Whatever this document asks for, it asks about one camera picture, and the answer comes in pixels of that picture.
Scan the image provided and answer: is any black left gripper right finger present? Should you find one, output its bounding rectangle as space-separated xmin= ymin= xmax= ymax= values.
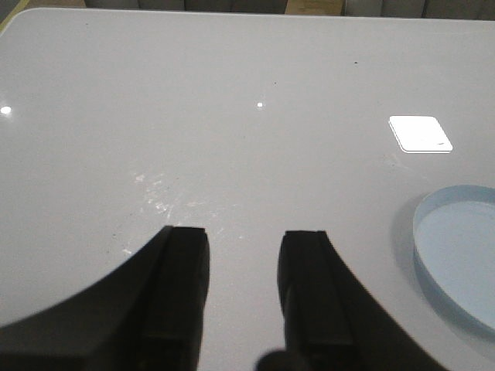
xmin=255 ymin=230 xmax=443 ymax=370

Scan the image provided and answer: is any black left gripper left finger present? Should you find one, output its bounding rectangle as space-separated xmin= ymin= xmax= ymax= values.
xmin=1 ymin=226 xmax=210 ymax=370

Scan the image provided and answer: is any light blue round plate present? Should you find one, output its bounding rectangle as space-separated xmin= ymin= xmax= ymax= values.
xmin=412 ymin=185 xmax=494 ymax=334

